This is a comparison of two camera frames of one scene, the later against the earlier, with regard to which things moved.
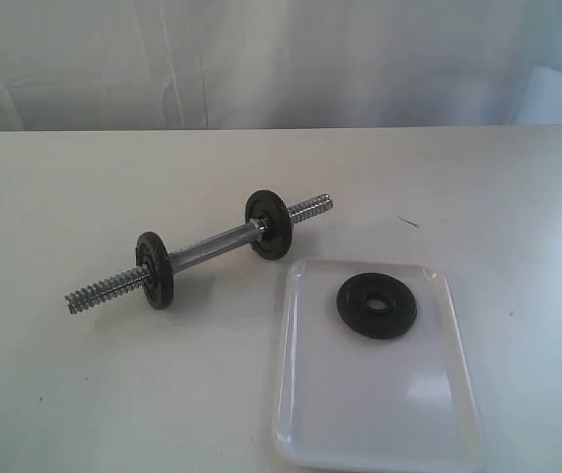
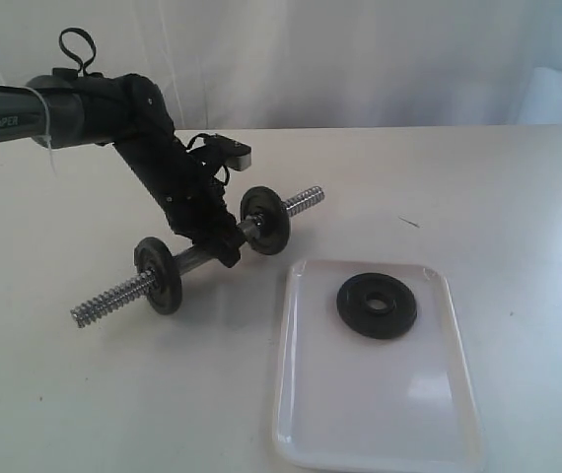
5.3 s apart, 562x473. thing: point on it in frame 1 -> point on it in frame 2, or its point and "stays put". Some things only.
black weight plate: (270, 206) stays put
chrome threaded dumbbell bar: (180, 258) -> (185, 262)
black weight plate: (385, 323) stays put
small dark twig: (408, 222) stays put
